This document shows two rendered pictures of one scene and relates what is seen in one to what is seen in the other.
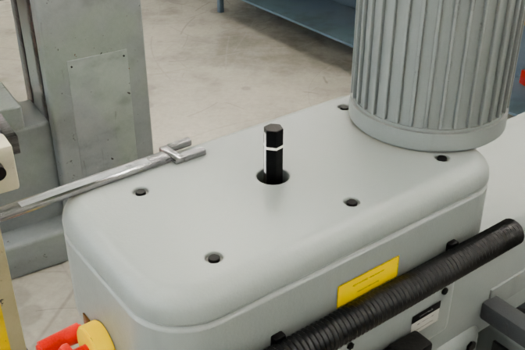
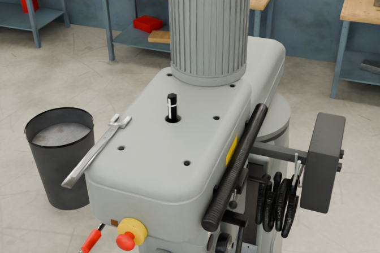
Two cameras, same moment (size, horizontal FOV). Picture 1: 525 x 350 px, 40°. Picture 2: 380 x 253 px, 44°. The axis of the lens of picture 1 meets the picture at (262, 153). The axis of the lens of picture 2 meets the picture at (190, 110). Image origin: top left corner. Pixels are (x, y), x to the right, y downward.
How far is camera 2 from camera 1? 0.46 m
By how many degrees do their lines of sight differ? 28
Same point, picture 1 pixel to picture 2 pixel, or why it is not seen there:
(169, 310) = (188, 192)
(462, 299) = not seen: hidden behind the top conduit
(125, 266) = (152, 182)
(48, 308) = not seen: outside the picture
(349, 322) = (237, 169)
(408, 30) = (211, 32)
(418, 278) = (247, 141)
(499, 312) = (256, 146)
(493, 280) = not seen: hidden behind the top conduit
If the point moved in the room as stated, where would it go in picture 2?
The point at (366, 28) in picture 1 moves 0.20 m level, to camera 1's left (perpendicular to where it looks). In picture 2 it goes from (184, 35) to (107, 56)
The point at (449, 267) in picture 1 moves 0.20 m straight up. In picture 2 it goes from (253, 132) to (259, 60)
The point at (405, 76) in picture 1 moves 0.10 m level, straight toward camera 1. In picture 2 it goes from (211, 53) to (228, 72)
